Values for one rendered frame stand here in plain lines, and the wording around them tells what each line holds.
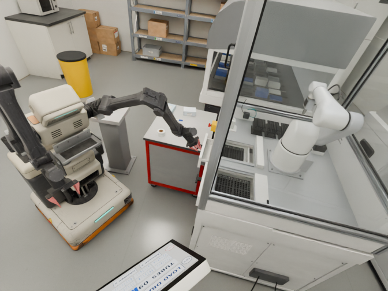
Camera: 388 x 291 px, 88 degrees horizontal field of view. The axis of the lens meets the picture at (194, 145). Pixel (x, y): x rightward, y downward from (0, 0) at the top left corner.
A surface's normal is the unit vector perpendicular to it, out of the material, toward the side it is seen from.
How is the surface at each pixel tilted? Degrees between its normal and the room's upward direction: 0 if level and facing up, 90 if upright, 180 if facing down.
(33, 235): 0
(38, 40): 90
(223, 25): 90
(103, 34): 90
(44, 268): 0
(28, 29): 90
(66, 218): 0
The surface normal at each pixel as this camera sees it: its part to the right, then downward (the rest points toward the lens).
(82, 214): 0.11, -0.73
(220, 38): -0.22, 0.65
